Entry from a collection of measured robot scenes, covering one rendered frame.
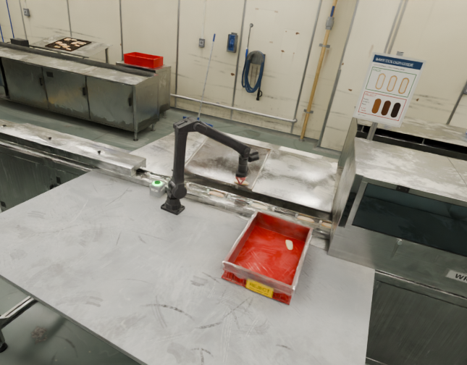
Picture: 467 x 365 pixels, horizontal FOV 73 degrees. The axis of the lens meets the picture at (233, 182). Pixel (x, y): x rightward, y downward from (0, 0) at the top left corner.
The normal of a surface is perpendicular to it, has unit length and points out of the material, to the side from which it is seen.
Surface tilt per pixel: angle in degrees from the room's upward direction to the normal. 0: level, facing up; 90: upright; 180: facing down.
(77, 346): 0
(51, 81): 90
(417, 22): 90
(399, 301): 90
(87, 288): 0
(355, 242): 90
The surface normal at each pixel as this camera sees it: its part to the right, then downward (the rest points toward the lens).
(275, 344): 0.12, -0.86
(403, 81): -0.39, 0.41
